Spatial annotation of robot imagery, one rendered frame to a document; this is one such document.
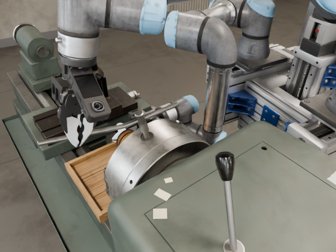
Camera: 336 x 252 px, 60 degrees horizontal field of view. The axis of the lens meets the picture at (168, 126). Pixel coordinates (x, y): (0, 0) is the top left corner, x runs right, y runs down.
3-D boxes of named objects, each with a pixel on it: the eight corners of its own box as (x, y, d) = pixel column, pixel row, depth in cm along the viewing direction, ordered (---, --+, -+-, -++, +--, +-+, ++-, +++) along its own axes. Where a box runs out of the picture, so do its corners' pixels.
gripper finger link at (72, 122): (69, 135, 70) (70, 101, 65) (79, 149, 66) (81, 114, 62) (56, 138, 68) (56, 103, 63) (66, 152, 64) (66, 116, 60)
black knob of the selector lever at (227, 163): (239, 177, 49) (244, 157, 46) (225, 186, 47) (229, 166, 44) (222, 163, 51) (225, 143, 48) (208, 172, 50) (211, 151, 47)
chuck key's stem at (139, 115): (151, 139, 79) (141, 108, 71) (154, 144, 77) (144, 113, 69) (144, 142, 79) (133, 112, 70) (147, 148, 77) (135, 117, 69)
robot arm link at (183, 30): (245, 26, 132) (198, 59, 91) (215, 20, 138) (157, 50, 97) (251, -3, 126) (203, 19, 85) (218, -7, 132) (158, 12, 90)
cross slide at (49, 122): (138, 109, 138) (137, 101, 136) (48, 146, 118) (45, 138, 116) (119, 93, 150) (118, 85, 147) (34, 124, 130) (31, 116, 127)
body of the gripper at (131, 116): (127, 129, 108) (154, 117, 114) (140, 141, 103) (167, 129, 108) (126, 112, 103) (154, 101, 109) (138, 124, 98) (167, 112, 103)
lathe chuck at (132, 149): (210, 179, 100) (203, 113, 78) (136, 238, 90) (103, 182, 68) (193, 164, 106) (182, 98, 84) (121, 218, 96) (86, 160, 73)
